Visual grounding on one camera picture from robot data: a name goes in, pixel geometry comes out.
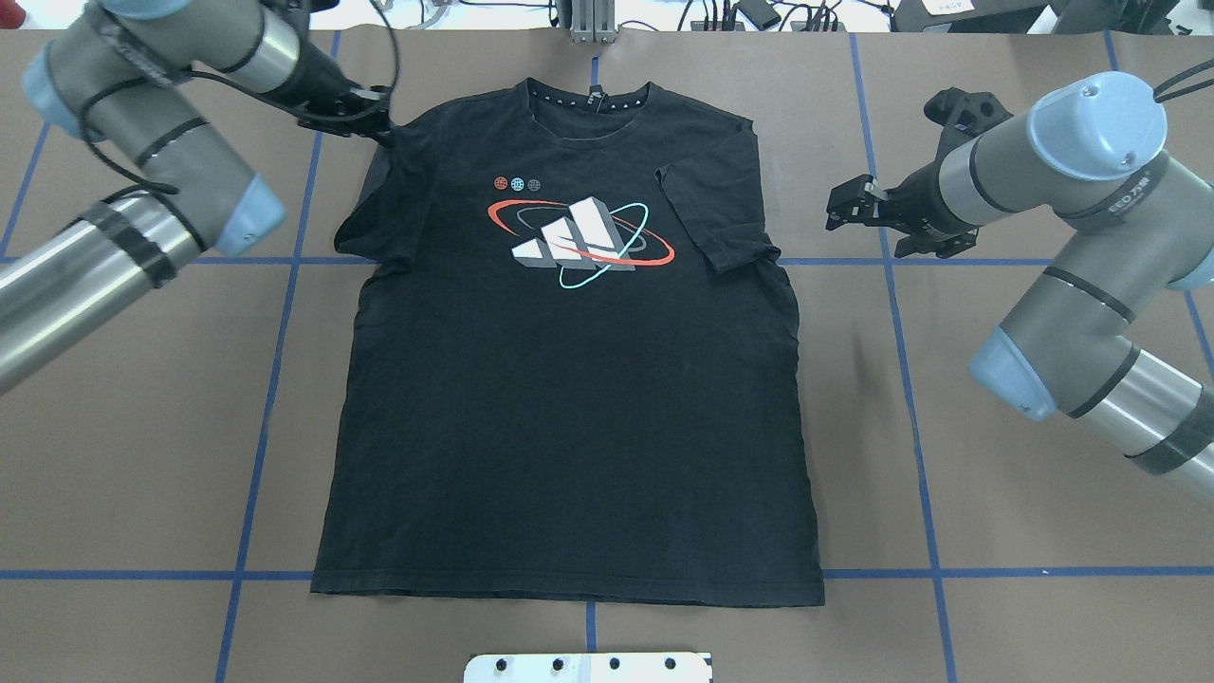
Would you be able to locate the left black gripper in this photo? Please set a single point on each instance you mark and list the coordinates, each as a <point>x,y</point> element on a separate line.
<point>317,83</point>

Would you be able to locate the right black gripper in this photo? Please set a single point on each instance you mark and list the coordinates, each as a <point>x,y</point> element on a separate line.
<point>918,197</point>

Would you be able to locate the black graphic t-shirt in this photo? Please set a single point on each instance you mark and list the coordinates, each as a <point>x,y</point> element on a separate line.
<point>574,372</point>

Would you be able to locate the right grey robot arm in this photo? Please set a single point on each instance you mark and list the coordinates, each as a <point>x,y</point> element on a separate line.
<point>1093,152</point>

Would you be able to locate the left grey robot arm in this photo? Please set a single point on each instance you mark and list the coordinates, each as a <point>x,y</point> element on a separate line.
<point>115,75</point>

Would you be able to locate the aluminium frame post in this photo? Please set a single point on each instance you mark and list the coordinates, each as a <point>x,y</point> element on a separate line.
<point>589,21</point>

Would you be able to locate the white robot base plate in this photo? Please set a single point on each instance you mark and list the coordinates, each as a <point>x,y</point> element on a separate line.
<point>591,667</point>

